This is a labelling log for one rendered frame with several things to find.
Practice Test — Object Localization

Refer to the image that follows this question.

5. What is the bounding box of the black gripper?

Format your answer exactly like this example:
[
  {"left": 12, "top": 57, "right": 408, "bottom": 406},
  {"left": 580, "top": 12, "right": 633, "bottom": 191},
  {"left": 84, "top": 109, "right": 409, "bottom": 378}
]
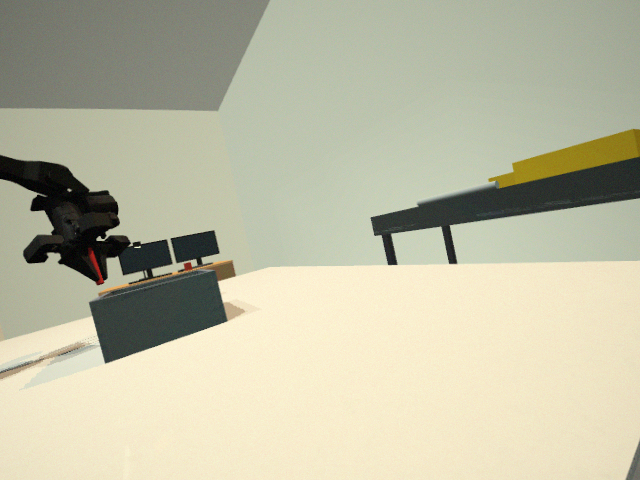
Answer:
[{"left": 23, "top": 213, "right": 131, "bottom": 282}]

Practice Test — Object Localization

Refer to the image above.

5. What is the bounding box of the red peg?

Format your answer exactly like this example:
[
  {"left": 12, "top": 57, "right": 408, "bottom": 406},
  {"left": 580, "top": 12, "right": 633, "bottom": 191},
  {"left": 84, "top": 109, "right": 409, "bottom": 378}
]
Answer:
[{"left": 88, "top": 248, "right": 105, "bottom": 285}]

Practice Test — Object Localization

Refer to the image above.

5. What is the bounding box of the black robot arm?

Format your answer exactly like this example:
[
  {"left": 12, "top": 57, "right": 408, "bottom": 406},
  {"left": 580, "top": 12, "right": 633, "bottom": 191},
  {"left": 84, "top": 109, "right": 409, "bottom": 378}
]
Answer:
[{"left": 0, "top": 154, "right": 120, "bottom": 239}]

